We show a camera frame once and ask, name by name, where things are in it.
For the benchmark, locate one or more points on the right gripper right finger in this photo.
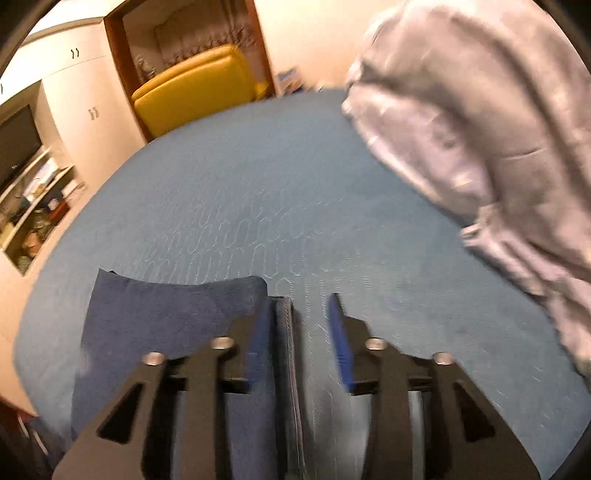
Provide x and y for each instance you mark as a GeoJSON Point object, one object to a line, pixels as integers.
{"type": "Point", "coordinates": [464, 437]}

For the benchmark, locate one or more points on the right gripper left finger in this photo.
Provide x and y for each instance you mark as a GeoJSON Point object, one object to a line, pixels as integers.
{"type": "Point", "coordinates": [169, 418]}

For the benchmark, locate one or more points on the dark blue denim jeans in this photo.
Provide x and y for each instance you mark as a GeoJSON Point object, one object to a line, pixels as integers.
{"type": "Point", "coordinates": [127, 319]}

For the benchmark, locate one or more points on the blue quilted bed mattress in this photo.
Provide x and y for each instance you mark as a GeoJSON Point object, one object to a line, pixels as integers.
{"type": "Point", "coordinates": [286, 190]}

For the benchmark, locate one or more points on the black flat television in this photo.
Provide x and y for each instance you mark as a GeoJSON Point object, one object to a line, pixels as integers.
{"type": "Point", "coordinates": [19, 142]}

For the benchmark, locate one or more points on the grey star pattern duvet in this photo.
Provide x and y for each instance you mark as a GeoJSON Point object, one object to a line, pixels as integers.
{"type": "Point", "coordinates": [484, 107]}

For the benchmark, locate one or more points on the white wardrobe shelf unit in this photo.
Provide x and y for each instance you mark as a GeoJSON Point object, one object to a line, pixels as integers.
{"type": "Point", "coordinates": [67, 76]}

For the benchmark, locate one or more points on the yellow leather armchair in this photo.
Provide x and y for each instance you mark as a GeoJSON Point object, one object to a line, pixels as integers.
{"type": "Point", "coordinates": [200, 86]}

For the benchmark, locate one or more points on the small picture box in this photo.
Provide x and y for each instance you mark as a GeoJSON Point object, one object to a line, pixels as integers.
{"type": "Point", "coordinates": [290, 81]}

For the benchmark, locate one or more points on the brown wooden door frame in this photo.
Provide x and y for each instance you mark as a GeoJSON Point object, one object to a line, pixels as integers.
{"type": "Point", "coordinates": [148, 37]}

